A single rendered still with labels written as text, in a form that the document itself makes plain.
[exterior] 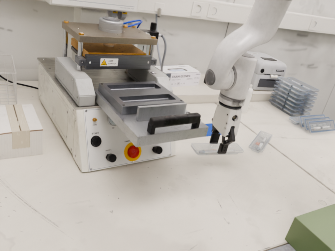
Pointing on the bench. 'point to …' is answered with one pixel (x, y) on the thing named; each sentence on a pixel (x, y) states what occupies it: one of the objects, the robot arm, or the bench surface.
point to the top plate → (109, 32)
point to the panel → (113, 143)
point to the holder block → (136, 95)
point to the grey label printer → (266, 71)
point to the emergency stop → (133, 152)
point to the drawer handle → (168, 121)
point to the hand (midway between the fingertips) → (218, 144)
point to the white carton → (181, 74)
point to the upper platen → (106, 48)
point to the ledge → (199, 96)
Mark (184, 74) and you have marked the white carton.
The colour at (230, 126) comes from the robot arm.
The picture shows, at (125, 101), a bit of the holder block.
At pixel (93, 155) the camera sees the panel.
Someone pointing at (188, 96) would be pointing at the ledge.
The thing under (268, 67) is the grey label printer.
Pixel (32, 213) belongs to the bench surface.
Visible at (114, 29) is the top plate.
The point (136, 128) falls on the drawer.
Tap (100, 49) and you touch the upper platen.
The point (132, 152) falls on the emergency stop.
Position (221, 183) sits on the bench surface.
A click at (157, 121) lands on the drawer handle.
